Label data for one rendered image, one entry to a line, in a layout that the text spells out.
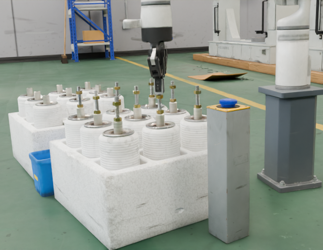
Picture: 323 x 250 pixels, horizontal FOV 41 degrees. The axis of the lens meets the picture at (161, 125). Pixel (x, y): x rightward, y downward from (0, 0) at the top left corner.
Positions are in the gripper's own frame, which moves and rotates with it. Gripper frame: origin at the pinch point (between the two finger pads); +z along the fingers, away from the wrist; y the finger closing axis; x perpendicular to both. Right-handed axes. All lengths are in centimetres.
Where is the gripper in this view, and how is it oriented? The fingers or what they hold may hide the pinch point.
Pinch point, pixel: (159, 86)
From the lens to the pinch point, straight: 106.9
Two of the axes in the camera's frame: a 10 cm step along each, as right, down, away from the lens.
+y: 2.0, -2.3, 9.5
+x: -9.8, -0.1, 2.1
